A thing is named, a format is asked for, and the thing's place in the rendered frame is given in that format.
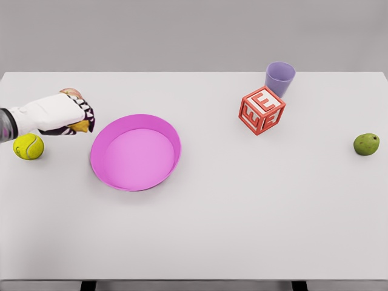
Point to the yellow tennis ball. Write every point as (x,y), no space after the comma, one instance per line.
(28,146)

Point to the pink round plate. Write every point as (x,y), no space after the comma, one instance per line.
(135,152)

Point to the pink peach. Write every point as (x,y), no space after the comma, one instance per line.
(72,91)

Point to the red letter block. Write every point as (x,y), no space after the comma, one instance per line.
(262,110)

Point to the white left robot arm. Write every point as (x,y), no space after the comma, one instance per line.
(18,119)

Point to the purple cup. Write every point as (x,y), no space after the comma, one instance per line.
(279,78)

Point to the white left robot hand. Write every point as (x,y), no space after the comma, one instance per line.
(57,112)

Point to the green pear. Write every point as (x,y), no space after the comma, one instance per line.
(366,144)

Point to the yellow lemon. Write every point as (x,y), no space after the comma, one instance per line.
(82,125)

